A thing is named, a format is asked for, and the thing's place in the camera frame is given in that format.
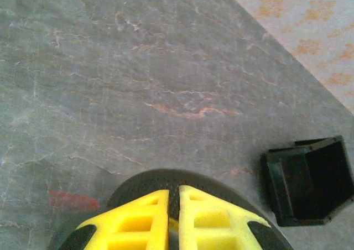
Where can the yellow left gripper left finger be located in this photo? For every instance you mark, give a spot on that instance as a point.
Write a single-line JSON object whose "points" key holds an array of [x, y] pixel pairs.
{"points": [[138, 236]]}

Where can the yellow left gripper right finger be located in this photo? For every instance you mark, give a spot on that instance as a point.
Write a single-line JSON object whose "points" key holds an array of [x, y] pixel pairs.
{"points": [[215, 239]]}

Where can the black plastic box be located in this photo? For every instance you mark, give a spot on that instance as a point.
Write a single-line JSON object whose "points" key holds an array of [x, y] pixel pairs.
{"points": [[326, 183]]}

